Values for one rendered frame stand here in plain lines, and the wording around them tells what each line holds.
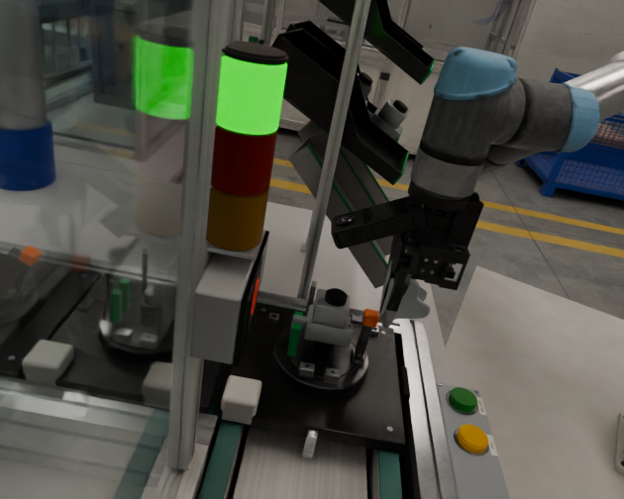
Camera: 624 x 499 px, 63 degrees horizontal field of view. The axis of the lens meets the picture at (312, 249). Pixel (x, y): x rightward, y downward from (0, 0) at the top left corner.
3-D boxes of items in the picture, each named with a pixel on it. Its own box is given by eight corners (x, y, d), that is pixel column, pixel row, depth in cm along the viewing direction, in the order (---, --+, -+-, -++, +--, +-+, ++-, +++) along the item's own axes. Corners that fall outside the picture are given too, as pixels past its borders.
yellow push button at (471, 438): (480, 436, 71) (485, 426, 70) (486, 460, 67) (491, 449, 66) (452, 431, 71) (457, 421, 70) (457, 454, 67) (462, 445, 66)
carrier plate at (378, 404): (390, 337, 87) (394, 327, 86) (401, 454, 66) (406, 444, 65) (252, 310, 86) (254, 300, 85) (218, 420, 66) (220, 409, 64)
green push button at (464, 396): (470, 398, 77) (474, 389, 76) (475, 419, 74) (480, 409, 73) (445, 393, 77) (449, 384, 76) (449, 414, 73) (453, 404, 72)
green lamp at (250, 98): (281, 121, 42) (291, 58, 39) (272, 140, 37) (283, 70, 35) (221, 109, 41) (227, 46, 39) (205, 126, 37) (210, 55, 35)
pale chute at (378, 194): (380, 223, 116) (398, 214, 114) (372, 249, 105) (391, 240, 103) (313, 117, 109) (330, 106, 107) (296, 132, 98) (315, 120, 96)
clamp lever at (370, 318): (364, 350, 75) (378, 310, 71) (364, 360, 73) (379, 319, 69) (341, 346, 75) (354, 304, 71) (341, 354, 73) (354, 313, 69)
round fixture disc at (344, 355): (364, 341, 81) (367, 332, 80) (366, 407, 69) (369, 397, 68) (278, 325, 81) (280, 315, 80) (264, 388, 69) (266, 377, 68)
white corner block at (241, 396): (259, 401, 70) (262, 379, 68) (253, 427, 66) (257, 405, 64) (225, 394, 69) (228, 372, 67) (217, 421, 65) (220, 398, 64)
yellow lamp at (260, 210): (265, 229, 46) (273, 179, 44) (256, 255, 42) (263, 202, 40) (211, 218, 46) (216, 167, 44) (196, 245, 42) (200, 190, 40)
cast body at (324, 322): (349, 328, 75) (360, 289, 71) (349, 348, 71) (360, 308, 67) (292, 317, 74) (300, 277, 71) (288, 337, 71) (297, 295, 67)
